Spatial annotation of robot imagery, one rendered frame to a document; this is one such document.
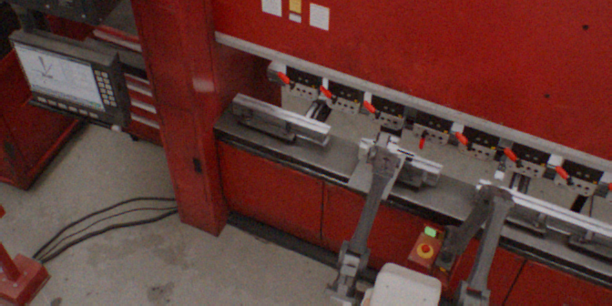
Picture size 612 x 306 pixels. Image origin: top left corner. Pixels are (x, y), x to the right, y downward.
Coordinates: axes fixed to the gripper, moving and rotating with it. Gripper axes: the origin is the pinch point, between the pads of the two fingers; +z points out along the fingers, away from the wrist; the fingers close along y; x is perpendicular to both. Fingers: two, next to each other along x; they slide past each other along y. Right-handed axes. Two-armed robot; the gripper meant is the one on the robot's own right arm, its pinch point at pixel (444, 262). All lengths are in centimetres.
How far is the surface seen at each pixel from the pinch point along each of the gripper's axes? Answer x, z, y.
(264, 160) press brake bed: 99, 7, 10
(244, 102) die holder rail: 117, -11, 27
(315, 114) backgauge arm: 88, 6, 44
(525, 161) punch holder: -14, -36, 42
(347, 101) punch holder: 63, -37, 36
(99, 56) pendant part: 141, -86, -10
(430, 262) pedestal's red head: 5.8, 1.4, -2.4
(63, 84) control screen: 160, -69, -21
